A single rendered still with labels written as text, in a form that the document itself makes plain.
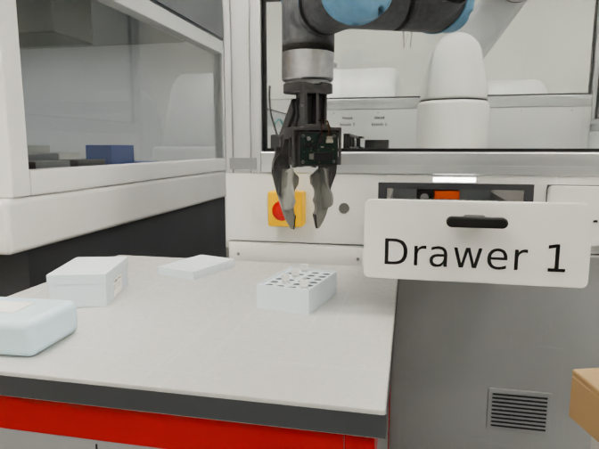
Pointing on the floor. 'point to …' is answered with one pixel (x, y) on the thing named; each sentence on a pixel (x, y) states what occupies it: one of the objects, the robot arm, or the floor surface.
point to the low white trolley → (209, 367)
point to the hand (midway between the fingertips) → (303, 219)
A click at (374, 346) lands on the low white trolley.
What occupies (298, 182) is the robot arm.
